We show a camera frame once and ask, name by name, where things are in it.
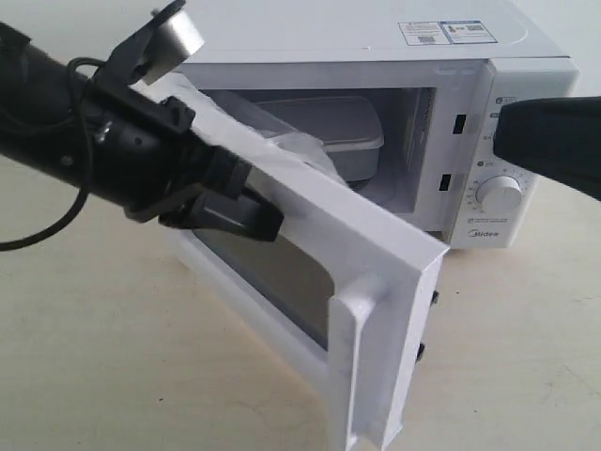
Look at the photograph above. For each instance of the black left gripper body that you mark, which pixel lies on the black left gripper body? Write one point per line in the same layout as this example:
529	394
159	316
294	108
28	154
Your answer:
147	160

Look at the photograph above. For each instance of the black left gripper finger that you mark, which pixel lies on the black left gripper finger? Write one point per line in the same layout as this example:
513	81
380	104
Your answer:
212	212
258	216

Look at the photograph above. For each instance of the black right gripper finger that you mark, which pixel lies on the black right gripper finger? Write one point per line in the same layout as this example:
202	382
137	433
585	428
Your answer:
555	138

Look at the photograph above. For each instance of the white microwave door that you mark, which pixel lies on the white microwave door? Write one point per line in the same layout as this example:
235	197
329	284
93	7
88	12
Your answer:
342	295

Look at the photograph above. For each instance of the white plastic lidded container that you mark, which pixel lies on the white plastic lidded container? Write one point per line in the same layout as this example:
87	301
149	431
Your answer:
346	124

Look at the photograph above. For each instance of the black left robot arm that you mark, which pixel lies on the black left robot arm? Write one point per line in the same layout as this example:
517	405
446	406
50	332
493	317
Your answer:
76	123

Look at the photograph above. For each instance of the white Midea microwave oven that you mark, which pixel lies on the white Midea microwave oven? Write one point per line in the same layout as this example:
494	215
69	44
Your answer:
438	105

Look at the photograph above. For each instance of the clear plastic protective film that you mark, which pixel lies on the clear plastic protective film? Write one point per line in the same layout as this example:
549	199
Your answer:
224	119

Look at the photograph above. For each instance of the lower white control knob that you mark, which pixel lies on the lower white control knob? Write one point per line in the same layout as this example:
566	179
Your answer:
501	194

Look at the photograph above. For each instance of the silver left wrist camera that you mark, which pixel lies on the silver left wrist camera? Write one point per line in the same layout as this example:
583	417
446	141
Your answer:
173	39

